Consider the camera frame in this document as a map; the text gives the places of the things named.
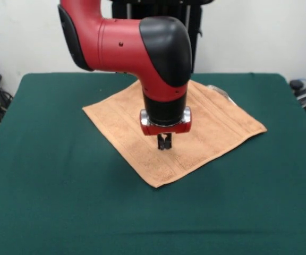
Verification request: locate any tan terry towel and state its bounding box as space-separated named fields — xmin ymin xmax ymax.
xmin=82 ymin=79 xmax=268 ymax=189

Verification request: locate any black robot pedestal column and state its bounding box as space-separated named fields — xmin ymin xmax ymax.
xmin=110 ymin=0 xmax=204 ymax=74

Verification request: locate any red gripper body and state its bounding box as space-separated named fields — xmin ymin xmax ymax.
xmin=139 ymin=106 xmax=193 ymax=137

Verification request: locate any dark green table cloth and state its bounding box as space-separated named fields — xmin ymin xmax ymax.
xmin=0 ymin=73 xmax=306 ymax=255

